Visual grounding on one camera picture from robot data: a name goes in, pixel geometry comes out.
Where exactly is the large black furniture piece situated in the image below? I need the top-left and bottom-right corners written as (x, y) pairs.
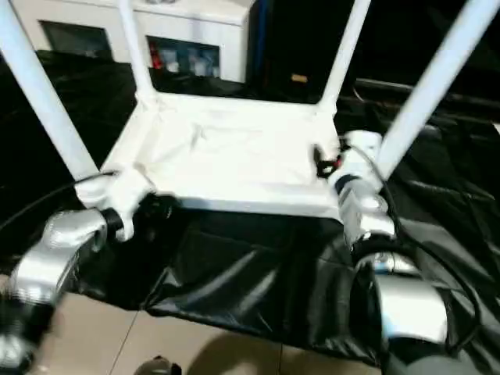
top-left (250, 0), bottom-right (500, 95)

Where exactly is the black robot left foot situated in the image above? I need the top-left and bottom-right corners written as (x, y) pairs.
top-left (134, 357), bottom-right (184, 375)

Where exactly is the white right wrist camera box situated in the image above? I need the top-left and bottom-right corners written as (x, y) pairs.
top-left (336, 131), bottom-right (384, 196)

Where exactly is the black mat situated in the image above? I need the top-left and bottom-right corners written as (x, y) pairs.
top-left (0, 51), bottom-right (500, 368)

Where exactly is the white plastic table top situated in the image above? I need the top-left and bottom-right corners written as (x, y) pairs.
top-left (74, 90), bottom-right (368, 227)

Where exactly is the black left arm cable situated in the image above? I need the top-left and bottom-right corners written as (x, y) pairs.
top-left (0, 178), bottom-right (87, 235)

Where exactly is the white cabinet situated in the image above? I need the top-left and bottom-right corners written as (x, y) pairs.
top-left (12, 0), bottom-right (255, 83)

